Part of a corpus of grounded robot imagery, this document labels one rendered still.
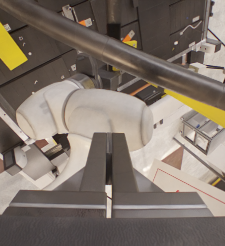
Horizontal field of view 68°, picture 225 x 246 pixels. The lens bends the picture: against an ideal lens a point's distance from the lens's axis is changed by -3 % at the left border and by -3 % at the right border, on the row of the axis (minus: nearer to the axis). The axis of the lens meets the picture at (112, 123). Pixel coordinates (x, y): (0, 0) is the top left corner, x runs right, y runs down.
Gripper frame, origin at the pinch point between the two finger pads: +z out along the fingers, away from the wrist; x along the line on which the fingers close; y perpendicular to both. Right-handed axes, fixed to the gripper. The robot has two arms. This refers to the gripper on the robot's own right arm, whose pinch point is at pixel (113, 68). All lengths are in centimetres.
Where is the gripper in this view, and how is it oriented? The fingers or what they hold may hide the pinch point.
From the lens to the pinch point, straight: 64.3
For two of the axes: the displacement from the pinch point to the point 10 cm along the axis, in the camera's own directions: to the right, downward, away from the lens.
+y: 0.0, 7.8, 6.2
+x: 8.7, 3.1, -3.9
